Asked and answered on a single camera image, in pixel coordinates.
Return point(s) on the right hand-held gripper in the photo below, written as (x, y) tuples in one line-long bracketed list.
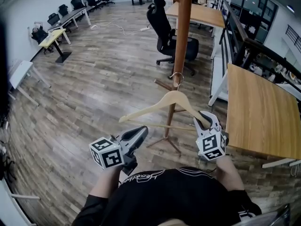
[(210, 145)]

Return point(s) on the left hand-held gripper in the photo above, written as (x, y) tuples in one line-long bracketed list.
[(110, 156)]

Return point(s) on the light wooden clothes hanger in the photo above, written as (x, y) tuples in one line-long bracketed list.
[(174, 95)]

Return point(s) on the brown wooden coat rack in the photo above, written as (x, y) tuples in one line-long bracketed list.
[(182, 32)]

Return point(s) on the person's left forearm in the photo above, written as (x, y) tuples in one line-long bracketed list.
[(105, 182)]

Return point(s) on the person's right forearm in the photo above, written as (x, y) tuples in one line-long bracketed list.
[(229, 175)]

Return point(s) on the square wooden table white legs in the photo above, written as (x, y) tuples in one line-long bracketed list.
[(258, 107)]

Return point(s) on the person's black printed shirt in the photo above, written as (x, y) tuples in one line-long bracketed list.
[(164, 201)]

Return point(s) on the black curved stair railing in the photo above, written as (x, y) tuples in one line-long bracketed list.
[(258, 46)]

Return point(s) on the black high-back office chair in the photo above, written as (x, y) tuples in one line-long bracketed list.
[(162, 32)]

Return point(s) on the long wooden table white legs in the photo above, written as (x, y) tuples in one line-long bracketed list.
[(202, 15)]

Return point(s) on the white power strip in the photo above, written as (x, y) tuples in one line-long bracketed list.
[(144, 29), (93, 27)]

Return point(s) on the black balcony railing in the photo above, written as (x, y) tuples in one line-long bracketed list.
[(294, 35)]

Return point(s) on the small yellow table black base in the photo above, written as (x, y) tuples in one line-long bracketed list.
[(51, 36)]

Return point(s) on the long dark table white legs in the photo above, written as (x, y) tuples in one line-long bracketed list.
[(70, 14)]

